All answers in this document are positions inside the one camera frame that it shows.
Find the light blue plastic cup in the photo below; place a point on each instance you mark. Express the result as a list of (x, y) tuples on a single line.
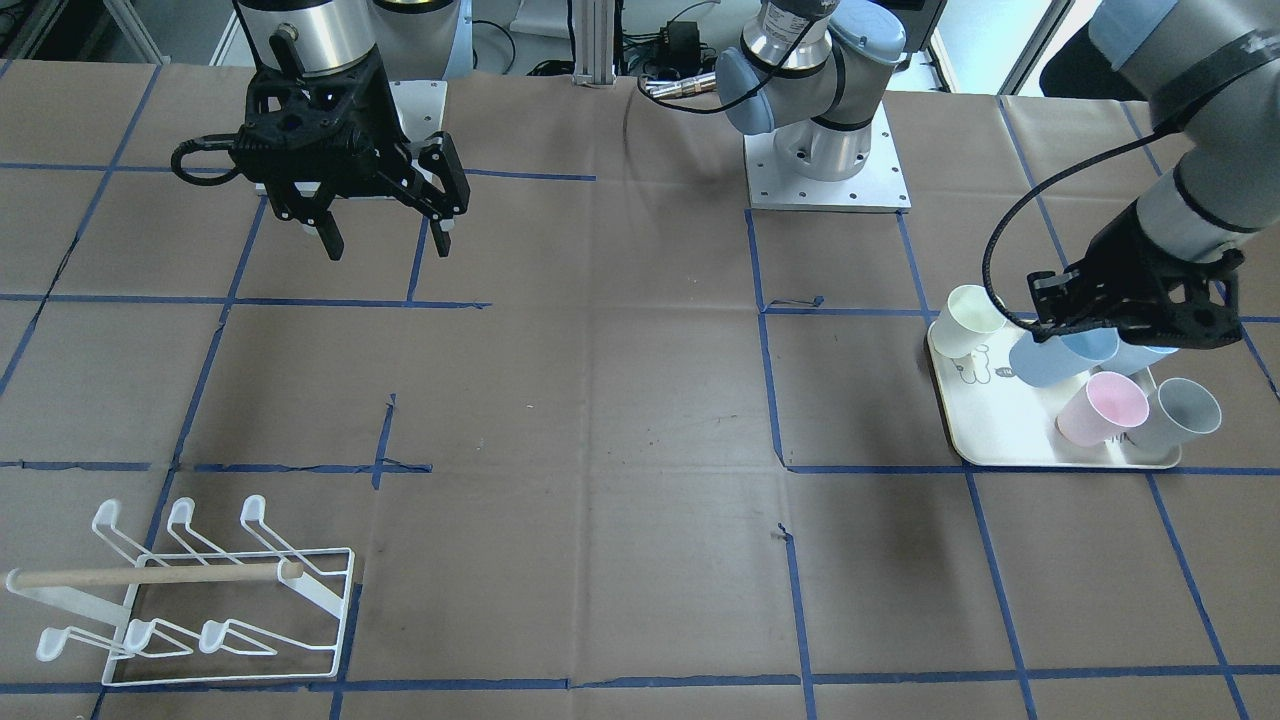
[(1044, 364)]

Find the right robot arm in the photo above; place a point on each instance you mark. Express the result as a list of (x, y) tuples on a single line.
[(331, 34)]

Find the cream serving tray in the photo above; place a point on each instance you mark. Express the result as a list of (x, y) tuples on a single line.
[(993, 418)]

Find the pale green plastic cup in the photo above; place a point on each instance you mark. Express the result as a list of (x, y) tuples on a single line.
[(966, 321)]

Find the grey plastic cup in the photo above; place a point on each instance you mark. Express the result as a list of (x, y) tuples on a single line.
[(1180, 410)]

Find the pink plastic cup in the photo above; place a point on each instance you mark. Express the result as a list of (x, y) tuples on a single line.
[(1108, 405)]

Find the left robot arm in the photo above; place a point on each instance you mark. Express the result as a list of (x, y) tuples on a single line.
[(1208, 71)]

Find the white wire cup rack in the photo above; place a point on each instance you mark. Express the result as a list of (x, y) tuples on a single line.
[(196, 613)]

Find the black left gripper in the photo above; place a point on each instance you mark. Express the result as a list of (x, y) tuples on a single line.
[(1118, 252)]

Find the aluminium frame post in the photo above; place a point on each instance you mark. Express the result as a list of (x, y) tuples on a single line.
[(593, 36)]

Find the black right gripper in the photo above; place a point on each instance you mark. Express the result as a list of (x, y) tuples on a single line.
[(437, 186)]

